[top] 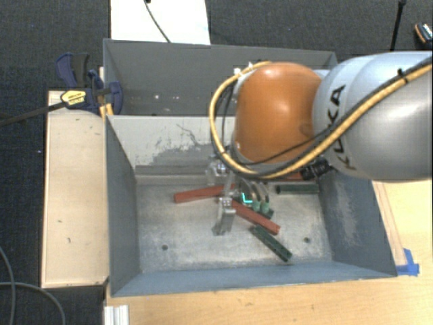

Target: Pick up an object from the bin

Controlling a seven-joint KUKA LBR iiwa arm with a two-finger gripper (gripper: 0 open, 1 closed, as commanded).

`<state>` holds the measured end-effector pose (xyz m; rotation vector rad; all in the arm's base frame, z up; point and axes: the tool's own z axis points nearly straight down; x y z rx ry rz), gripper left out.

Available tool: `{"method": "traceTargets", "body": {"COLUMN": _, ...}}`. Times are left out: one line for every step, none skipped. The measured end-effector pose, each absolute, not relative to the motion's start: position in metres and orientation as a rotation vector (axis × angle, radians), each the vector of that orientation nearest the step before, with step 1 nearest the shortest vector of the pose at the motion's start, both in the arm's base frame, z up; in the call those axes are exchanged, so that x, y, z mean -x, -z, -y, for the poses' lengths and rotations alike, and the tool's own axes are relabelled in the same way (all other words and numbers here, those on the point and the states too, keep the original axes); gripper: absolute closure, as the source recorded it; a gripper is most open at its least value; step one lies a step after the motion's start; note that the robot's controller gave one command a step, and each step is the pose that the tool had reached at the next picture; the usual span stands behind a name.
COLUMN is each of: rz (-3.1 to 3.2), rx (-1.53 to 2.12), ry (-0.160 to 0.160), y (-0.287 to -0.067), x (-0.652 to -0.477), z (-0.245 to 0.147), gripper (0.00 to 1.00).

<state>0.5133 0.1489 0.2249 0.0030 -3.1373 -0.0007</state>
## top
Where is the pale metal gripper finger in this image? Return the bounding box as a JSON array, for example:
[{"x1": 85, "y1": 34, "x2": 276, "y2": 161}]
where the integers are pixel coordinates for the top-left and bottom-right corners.
[
  {"x1": 211, "y1": 197, "x2": 227, "y2": 236},
  {"x1": 223, "y1": 198, "x2": 237, "y2": 234}
]

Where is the grey metal bin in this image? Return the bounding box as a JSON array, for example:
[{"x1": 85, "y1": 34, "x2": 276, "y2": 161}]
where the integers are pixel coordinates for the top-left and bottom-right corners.
[{"x1": 102, "y1": 38, "x2": 398, "y2": 298}]

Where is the dark green flat block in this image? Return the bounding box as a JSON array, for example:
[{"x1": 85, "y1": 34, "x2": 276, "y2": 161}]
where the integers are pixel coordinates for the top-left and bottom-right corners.
[
  {"x1": 249, "y1": 224, "x2": 293, "y2": 263},
  {"x1": 275, "y1": 183, "x2": 321, "y2": 196}
]

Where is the pale wood flat board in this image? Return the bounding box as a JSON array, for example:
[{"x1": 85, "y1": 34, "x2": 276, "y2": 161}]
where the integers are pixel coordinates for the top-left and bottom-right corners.
[{"x1": 40, "y1": 89, "x2": 111, "y2": 289}]

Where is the black cylinder on white bracket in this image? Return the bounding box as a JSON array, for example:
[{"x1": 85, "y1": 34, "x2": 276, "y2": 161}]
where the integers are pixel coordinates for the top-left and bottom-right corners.
[{"x1": 300, "y1": 159, "x2": 332, "y2": 181}]

